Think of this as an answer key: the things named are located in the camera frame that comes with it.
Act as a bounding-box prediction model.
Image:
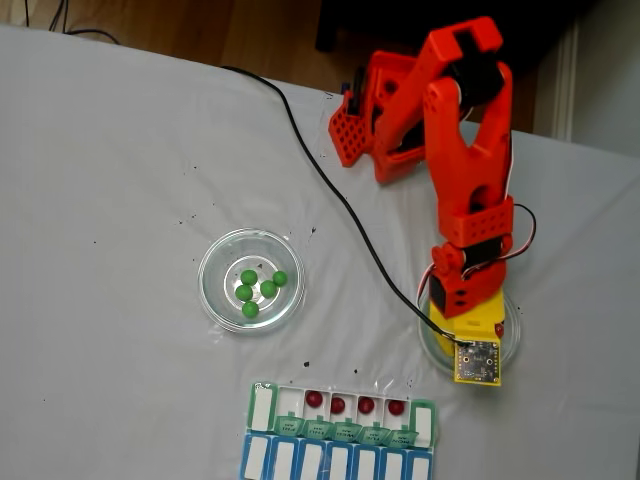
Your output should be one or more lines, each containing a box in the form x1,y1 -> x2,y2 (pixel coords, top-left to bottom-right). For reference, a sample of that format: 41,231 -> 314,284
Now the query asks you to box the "green blue pill organizer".
241,380 -> 441,480

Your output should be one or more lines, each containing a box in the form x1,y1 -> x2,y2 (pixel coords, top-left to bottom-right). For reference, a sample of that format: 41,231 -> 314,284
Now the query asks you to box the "clear glass bowl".
417,289 -> 522,376
197,228 -> 306,336

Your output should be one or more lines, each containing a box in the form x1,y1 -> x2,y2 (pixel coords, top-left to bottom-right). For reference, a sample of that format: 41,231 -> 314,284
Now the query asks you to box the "camera circuit board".
454,341 -> 501,381

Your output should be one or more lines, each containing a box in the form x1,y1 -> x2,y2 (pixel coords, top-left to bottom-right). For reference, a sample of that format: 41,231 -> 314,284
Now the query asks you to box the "black floor cable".
47,0 -> 121,46

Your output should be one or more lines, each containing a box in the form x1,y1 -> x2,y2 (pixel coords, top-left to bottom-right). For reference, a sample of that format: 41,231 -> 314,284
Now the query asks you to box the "white tablecloth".
0,24 -> 640,480

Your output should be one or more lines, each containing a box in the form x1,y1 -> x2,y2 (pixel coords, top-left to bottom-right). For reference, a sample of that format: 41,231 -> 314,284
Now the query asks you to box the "black camera cable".
219,64 -> 464,347

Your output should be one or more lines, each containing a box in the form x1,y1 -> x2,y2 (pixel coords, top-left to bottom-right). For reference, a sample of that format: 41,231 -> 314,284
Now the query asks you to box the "dark wooden furniture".
314,0 -> 599,76

